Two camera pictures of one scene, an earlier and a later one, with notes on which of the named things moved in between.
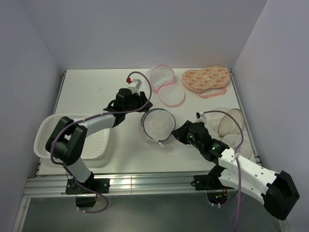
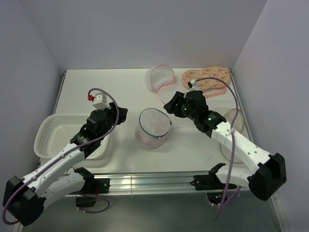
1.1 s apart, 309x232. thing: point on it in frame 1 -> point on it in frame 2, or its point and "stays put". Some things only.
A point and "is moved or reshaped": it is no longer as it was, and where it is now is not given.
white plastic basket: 97,146 stays put
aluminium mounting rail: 119,184 stays put
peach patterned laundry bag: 200,80 stays put
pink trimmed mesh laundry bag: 161,77 stays put
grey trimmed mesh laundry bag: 158,124 is moved or reshaped
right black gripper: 179,133 -> 171,106
